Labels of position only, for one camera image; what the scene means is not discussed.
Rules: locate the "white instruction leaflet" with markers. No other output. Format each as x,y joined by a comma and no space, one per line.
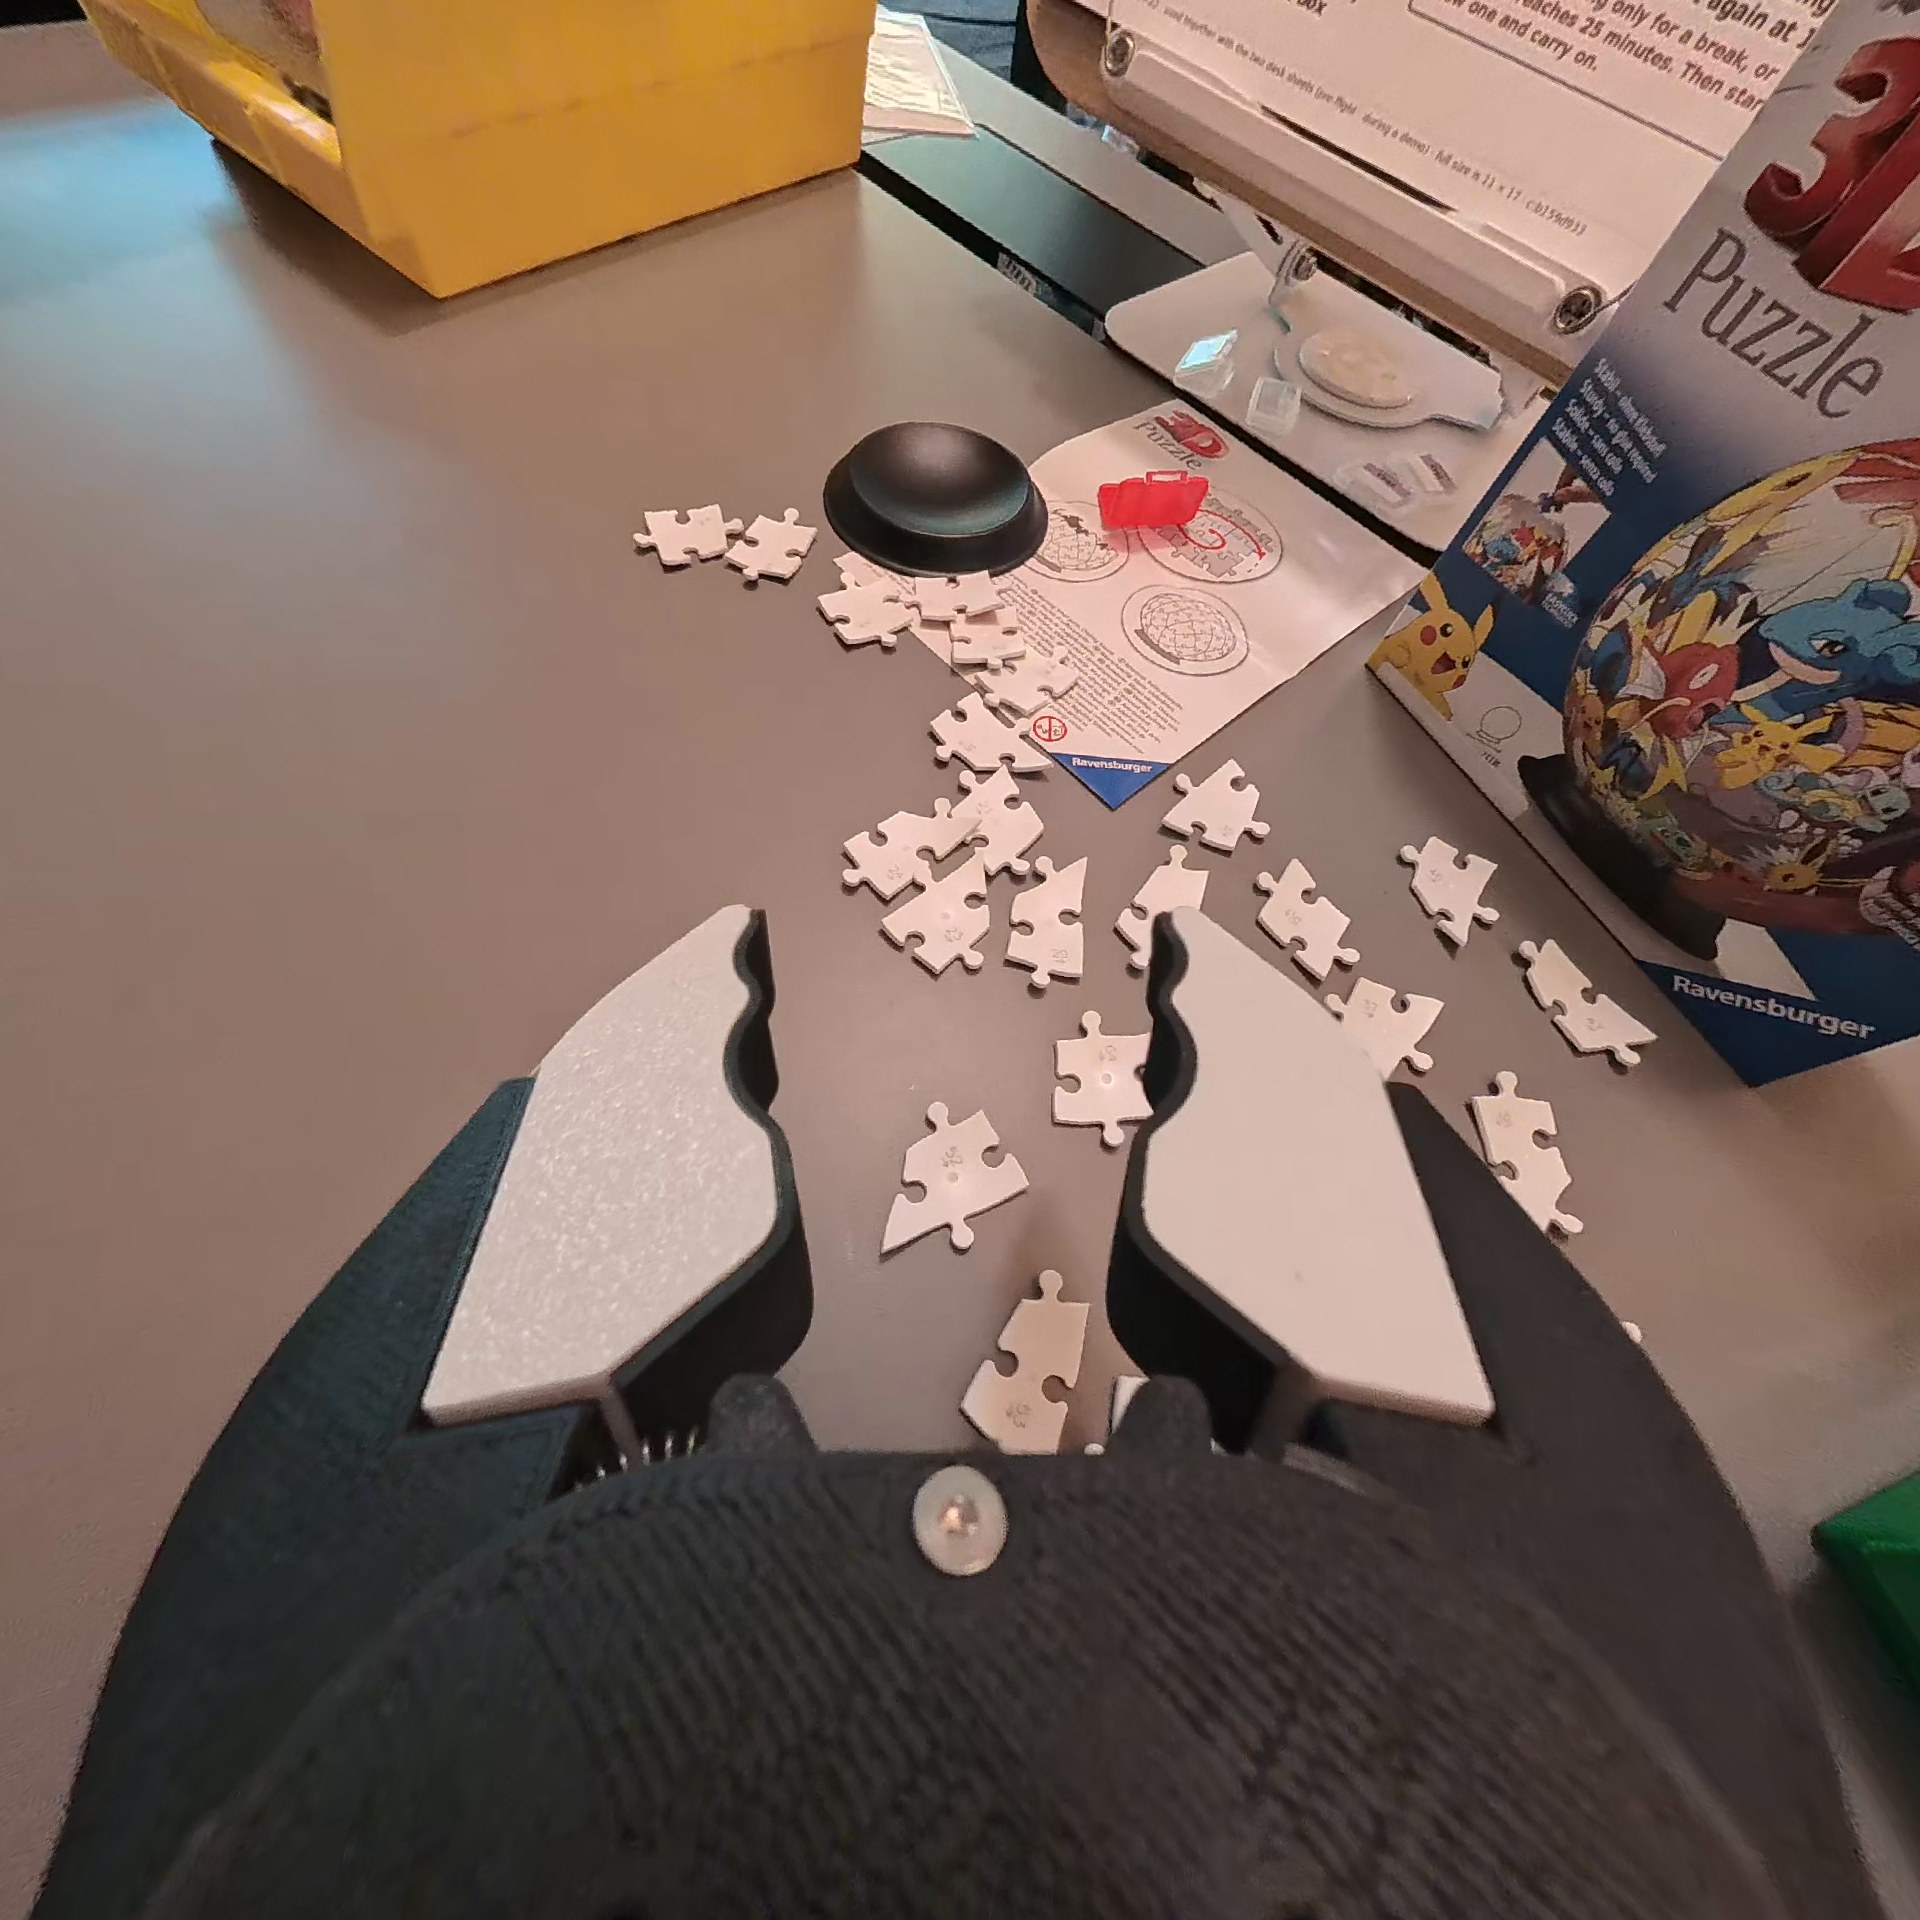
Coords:
1306,599

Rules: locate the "yellow plastic bin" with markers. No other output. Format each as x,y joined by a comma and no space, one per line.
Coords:
600,136

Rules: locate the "blue puzzle box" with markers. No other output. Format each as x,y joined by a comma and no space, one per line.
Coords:
1652,451

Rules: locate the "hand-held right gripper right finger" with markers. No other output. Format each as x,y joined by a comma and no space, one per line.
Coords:
1306,1200

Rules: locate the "green plastic bin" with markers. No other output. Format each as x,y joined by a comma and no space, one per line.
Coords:
1876,1554

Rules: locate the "red plastic tool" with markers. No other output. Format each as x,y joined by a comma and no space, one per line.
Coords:
1153,504

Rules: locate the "black round puzzle stand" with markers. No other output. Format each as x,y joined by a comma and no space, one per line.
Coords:
930,487

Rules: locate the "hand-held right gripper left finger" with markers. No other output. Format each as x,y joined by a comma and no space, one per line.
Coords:
615,1186

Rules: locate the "clear plastic bag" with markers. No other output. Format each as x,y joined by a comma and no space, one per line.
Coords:
914,77

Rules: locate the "small clear plastic block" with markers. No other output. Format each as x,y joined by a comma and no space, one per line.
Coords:
1207,355
1277,404

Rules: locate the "white board stand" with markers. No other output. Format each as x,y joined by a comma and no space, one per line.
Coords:
1154,323

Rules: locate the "white instruction board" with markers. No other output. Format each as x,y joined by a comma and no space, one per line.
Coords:
1350,90

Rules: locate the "spread of white puzzle pieces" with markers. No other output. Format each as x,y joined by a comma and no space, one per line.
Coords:
954,1186

